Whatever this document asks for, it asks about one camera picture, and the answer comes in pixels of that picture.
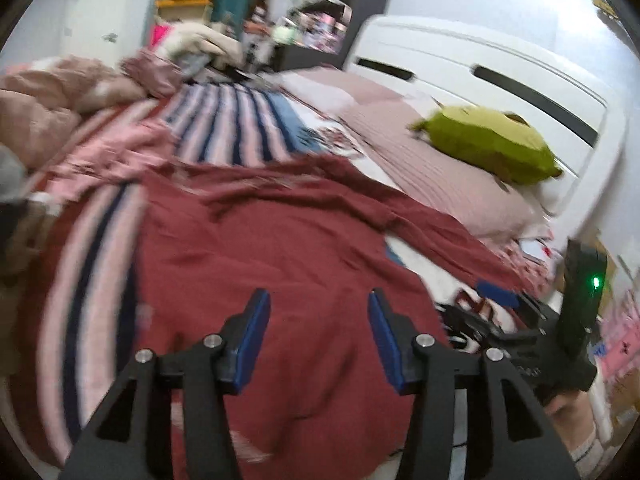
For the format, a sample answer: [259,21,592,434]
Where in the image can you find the pink ribbed pillow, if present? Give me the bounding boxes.
[274,67,537,244]

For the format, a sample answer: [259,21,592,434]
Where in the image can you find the striped fleece blanket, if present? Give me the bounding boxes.
[8,81,557,470]

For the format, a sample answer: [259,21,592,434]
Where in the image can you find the grey clothes pile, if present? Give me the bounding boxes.
[0,145,26,204]

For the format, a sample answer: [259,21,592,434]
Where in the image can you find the yellow wooden cabinet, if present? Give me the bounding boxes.
[154,0,213,23]

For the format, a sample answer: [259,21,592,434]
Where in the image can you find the brown pink duvet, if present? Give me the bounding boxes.
[1,56,146,171]

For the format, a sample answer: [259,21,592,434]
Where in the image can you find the light pink garment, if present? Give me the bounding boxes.
[46,118,176,203]

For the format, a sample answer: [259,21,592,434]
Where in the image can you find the cream blanket pile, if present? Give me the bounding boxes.
[154,22,245,68]

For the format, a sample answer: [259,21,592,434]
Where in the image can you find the mauve satin bag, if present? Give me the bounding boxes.
[119,49,212,99]

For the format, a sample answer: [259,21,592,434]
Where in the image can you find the dark red garment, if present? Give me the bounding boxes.
[137,156,527,479]

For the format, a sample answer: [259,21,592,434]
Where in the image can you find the person's right hand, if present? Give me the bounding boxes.
[544,391,596,452]

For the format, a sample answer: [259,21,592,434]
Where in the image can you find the white bed headboard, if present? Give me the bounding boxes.
[343,15,628,246]

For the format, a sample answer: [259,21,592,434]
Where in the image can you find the dark shelving unit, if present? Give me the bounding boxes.
[245,0,387,72]

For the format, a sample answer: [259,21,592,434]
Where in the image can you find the green plush toy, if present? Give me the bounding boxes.
[409,106,563,185]

